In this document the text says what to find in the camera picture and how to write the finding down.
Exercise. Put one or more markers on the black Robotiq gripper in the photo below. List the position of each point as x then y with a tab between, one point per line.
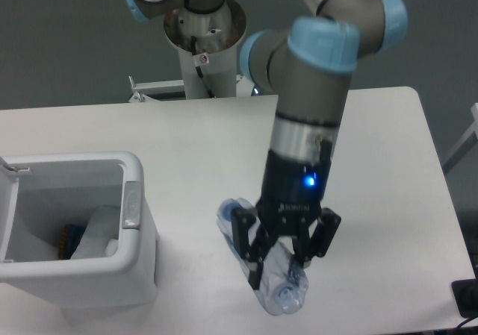
289	206

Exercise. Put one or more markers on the clear crushed plastic bottle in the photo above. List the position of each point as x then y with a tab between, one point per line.
284	282

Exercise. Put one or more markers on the white plastic wrapper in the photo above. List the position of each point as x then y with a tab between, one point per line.
101	237

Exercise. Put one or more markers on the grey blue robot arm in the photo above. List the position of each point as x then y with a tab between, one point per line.
309	67

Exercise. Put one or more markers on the white trash can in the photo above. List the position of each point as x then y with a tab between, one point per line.
40	194

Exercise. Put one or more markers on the black device at table edge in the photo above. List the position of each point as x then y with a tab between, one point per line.
465	294

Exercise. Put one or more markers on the blue orange snack package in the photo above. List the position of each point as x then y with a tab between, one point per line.
69	240

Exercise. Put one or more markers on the white metal stand right edge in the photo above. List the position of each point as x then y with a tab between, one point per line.
462	146

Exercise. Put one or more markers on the white metal base frame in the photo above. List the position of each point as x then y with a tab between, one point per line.
157	87

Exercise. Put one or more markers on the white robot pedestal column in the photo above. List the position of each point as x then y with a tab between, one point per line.
207	39

